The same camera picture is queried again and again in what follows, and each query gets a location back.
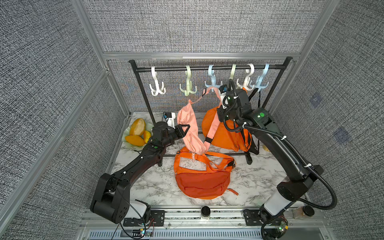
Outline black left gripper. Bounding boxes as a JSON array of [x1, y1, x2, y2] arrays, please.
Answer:
[[161, 124, 190, 148]]

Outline pink and red sling bag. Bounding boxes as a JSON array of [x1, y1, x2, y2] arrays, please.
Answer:
[[177, 87, 222, 155]]

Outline orange sling bag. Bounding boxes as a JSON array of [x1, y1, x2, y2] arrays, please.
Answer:
[[173, 146, 237, 200], [236, 89, 252, 152], [202, 108, 246, 152]]

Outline black sling bag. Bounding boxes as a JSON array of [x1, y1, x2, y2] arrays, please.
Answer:
[[247, 88, 262, 155]]

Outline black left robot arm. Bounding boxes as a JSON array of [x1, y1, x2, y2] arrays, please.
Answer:
[[90, 122, 191, 224]]

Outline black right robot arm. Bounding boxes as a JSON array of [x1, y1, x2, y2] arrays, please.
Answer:
[[217, 79, 338, 240]]

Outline white hook right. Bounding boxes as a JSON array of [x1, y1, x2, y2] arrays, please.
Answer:
[[237, 64, 255, 91]]

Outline white hook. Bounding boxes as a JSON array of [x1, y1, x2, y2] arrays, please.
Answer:
[[237, 64, 255, 91], [149, 67, 166, 97]]

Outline pale green hook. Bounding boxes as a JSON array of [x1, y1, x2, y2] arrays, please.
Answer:
[[230, 64, 237, 80], [179, 66, 197, 97]]

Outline pale green hook right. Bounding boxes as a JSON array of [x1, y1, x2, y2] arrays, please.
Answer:
[[230, 64, 237, 80]]

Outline light blue hook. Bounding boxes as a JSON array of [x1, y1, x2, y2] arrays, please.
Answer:
[[205, 65, 223, 88], [255, 64, 270, 92]]

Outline light blue hook far right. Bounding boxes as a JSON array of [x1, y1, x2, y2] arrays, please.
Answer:
[[255, 64, 270, 92]]

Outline white hook far left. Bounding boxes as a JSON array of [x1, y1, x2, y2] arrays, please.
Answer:
[[149, 67, 166, 97]]

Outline black clothes rack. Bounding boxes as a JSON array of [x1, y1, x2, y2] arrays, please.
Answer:
[[129, 57, 293, 165]]

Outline light green plate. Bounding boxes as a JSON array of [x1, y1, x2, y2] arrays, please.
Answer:
[[122, 122, 157, 149]]

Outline yellow fruit piece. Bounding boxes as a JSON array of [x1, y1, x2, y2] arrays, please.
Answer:
[[143, 130, 152, 143]]

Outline orange mango slice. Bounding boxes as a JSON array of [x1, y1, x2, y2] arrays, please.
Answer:
[[125, 135, 146, 147]]

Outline tin can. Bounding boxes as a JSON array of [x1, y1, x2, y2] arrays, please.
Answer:
[[263, 145, 270, 152]]

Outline black knob right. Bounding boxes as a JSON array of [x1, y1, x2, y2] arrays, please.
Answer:
[[302, 206, 315, 217]]

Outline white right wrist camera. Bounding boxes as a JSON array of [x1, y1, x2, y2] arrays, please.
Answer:
[[219, 85, 234, 110]]

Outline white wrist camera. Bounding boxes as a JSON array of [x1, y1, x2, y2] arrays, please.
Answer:
[[219, 85, 234, 110], [163, 112, 176, 128]]

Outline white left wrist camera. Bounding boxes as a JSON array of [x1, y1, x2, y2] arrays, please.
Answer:
[[163, 112, 176, 128]]

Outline black knob on rail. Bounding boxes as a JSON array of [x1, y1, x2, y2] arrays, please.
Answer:
[[201, 206, 211, 220]]

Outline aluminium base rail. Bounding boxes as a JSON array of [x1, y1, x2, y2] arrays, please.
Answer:
[[75, 206, 336, 240]]

